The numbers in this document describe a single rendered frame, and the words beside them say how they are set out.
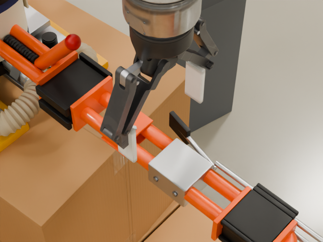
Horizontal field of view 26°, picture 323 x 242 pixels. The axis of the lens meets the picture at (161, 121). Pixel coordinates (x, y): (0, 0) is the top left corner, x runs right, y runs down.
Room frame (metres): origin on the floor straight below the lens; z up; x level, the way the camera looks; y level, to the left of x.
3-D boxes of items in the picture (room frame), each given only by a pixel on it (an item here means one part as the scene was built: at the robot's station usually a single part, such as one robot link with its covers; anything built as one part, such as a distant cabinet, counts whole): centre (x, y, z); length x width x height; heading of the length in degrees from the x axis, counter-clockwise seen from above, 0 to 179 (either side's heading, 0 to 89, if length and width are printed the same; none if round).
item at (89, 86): (0.68, 0.13, 1.07); 0.10 x 0.08 x 0.06; 138
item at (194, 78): (0.63, -0.05, 1.16); 0.03 x 0.01 x 0.07; 48
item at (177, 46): (0.58, 0.00, 1.29); 0.08 x 0.07 x 0.09; 138
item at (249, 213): (0.44, -0.12, 1.07); 0.08 x 0.07 x 0.05; 48
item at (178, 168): (0.54, -0.03, 1.07); 0.07 x 0.07 x 0.04; 48
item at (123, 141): (0.51, 0.06, 1.19); 0.03 x 0.01 x 0.05; 138
